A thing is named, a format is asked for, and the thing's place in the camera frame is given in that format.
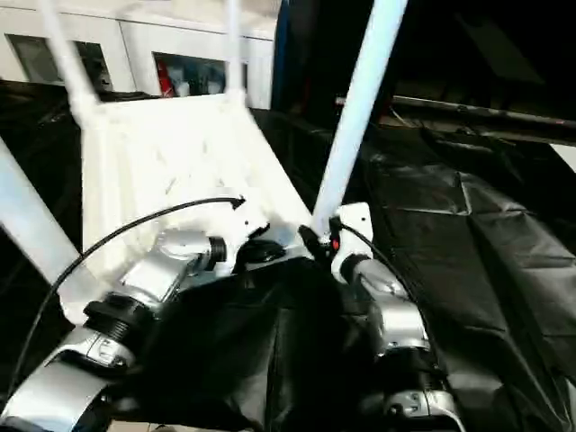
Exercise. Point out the red bottle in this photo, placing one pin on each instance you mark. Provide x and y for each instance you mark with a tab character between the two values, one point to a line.
164	78

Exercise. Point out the dark metal pole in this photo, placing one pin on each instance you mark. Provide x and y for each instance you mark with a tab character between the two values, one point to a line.
486	110

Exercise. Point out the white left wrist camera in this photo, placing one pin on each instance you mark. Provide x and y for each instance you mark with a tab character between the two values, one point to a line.
243	225

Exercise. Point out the small tan label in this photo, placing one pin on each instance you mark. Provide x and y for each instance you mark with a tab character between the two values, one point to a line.
339	101

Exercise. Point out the black mat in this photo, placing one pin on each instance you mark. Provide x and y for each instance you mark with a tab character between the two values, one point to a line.
472	247

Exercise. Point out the white glass-door cabinet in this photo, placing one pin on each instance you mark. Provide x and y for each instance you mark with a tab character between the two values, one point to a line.
135	31

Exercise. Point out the white plastic table top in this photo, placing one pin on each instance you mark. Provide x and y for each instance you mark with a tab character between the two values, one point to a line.
180	144

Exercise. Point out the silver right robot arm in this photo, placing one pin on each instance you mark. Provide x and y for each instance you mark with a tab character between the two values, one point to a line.
396	306

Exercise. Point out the white flat board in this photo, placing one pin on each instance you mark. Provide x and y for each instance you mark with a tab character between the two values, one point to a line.
566	157

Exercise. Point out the grey robot left foot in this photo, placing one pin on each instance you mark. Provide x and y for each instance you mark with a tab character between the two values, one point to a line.
164	427

